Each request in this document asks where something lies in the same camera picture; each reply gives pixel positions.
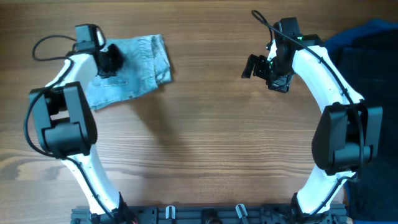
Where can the light blue denim shorts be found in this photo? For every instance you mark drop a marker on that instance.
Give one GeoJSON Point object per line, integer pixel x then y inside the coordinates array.
{"type": "Point", "coordinates": [145, 67]}

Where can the black garment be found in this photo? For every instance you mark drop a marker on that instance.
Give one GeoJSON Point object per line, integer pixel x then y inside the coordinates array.
{"type": "Point", "coordinates": [369, 64]}

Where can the dark blue garment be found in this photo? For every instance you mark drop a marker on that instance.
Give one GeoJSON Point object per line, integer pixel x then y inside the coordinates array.
{"type": "Point", "coordinates": [347, 37]}

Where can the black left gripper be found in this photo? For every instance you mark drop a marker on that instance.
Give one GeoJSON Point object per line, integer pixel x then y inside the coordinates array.
{"type": "Point", "coordinates": [111, 60]}

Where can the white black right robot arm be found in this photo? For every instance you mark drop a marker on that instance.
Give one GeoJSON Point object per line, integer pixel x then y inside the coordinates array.
{"type": "Point", "coordinates": [347, 135]}

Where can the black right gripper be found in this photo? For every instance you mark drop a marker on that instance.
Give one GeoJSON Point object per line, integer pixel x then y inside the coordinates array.
{"type": "Point", "coordinates": [259, 69]}

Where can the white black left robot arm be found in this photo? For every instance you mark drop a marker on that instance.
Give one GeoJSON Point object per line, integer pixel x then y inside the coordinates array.
{"type": "Point", "coordinates": [59, 124]}

